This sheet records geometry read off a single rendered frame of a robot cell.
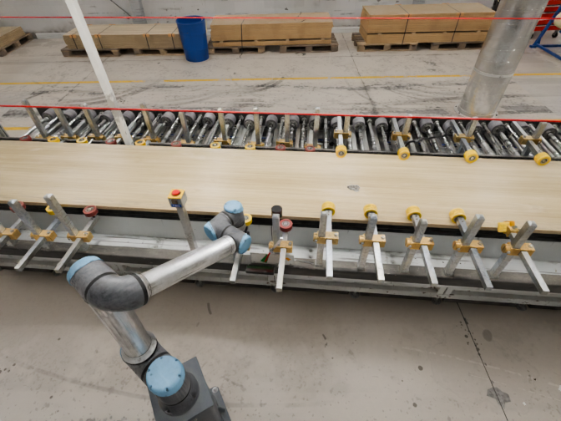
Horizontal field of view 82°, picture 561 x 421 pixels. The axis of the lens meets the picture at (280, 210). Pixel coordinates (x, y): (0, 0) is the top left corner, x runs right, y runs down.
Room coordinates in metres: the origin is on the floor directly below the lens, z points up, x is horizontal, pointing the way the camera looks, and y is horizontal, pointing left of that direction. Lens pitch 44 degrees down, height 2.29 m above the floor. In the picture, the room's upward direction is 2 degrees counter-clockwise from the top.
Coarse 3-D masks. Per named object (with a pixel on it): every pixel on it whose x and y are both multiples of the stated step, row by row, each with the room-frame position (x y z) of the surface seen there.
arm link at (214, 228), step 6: (216, 216) 1.06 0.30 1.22; (222, 216) 1.06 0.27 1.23; (228, 216) 1.07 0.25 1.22; (210, 222) 1.03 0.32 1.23; (216, 222) 1.02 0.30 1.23; (222, 222) 1.02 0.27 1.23; (228, 222) 1.04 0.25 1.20; (204, 228) 1.02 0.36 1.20; (210, 228) 0.99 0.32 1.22; (216, 228) 0.99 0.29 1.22; (222, 228) 0.99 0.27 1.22; (210, 234) 0.98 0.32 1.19; (216, 234) 0.98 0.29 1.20
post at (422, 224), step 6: (420, 222) 1.10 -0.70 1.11; (426, 222) 1.09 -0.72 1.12; (420, 228) 1.08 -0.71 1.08; (426, 228) 1.08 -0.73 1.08; (414, 234) 1.11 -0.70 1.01; (420, 234) 1.08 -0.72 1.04; (414, 240) 1.08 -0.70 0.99; (420, 240) 1.08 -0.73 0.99; (408, 252) 1.09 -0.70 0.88; (414, 252) 1.08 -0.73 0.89; (408, 258) 1.08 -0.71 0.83; (402, 264) 1.10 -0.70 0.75; (408, 264) 1.08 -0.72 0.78
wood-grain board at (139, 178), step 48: (0, 144) 2.29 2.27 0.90; (48, 144) 2.27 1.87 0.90; (96, 144) 2.25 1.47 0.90; (0, 192) 1.68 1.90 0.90; (48, 192) 1.66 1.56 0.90; (96, 192) 1.65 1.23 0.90; (144, 192) 1.63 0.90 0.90; (192, 192) 1.62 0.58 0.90; (240, 192) 1.61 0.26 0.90; (288, 192) 1.59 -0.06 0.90; (336, 192) 1.58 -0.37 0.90; (384, 192) 1.57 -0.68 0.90; (432, 192) 1.55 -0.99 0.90; (480, 192) 1.54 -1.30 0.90; (528, 192) 1.53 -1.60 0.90
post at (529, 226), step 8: (528, 224) 1.04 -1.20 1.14; (536, 224) 1.03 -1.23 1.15; (520, 232) 1.05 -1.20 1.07; (528, 232) 1.02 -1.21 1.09; (520, 240) 1.02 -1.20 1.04; (504, 256) 1.03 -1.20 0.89; (512, 256) 1.02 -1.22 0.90; (496, 264) 1.05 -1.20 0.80; (504, 264) 1.02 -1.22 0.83; (496, 272) 1.02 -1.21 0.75
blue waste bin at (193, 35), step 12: (180, 24) 6.61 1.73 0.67; (192, 24) 6.58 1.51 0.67; (204, 24) 6.77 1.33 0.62; (180, 36) 6.69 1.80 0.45; (192, 36) 6.58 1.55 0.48; (204, 36) 6.72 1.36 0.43; (192, 48) 6.59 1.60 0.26; (204, 48) 6.68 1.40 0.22; (192, 60) 6.61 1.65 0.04; (204, 60) 6.66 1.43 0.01
